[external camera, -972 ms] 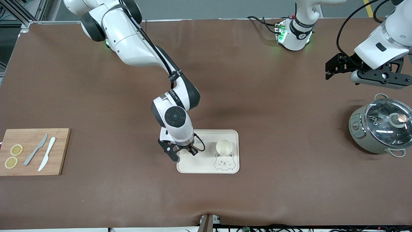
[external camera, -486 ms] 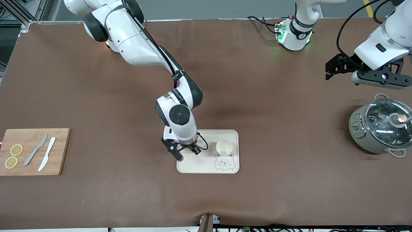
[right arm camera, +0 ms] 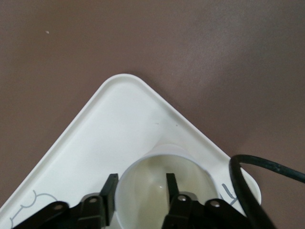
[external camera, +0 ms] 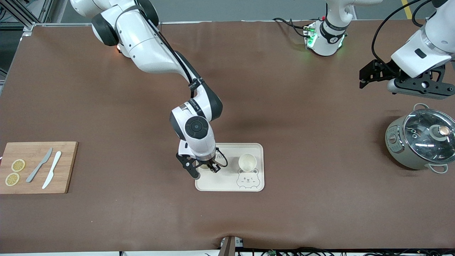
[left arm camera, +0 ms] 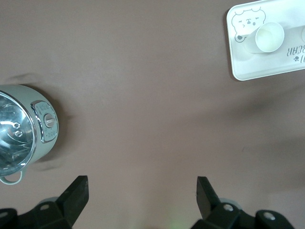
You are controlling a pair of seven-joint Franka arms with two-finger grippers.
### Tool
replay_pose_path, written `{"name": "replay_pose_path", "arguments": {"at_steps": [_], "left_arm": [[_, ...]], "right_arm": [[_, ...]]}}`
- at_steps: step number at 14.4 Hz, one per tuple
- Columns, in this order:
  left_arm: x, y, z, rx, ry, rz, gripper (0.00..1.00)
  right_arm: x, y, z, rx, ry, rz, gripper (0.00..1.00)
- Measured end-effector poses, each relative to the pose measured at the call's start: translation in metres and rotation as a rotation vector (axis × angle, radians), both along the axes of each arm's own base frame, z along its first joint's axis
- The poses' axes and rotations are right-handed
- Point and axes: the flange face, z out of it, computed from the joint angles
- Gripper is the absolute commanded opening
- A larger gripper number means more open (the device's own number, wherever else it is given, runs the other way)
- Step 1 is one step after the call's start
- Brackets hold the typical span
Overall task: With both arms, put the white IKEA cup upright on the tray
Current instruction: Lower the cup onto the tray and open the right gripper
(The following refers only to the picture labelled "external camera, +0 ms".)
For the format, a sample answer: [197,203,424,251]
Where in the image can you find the bamboo cutting board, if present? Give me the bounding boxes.
[0,141,79,194]

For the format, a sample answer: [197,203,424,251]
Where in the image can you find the black left arm base cables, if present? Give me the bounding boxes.
[272,17,312,39]

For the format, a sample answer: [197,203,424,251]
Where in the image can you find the aluminium frame profile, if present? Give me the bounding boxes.
[0,0,54,32]

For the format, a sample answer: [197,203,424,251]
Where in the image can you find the beige bear print tray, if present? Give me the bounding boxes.
[194,142,265,192]

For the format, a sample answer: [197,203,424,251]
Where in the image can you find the grey plastic knife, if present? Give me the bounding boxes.
[26,147,54,183]

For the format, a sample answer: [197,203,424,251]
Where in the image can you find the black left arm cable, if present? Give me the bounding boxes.
[371,0,438,67]

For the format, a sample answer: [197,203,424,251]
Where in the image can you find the white plastic knife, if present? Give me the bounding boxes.
[41,151,63,190]

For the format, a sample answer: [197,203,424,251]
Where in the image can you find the glass pot lid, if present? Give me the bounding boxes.
[402,108,455,165]

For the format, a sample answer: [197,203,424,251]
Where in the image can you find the camera stand post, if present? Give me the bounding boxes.
[219,235,245,256]

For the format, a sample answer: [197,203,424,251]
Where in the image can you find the grey-green electric cooking pot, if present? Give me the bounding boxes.
[385,103,455,174]

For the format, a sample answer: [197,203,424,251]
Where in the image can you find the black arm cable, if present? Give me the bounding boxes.
[371,0,438,67]
[148,20,228,168]

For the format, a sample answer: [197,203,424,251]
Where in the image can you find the brown table cover mat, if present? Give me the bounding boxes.
[0,20,455,254]

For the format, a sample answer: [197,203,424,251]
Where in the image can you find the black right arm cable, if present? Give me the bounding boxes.
[148,20,228,168]

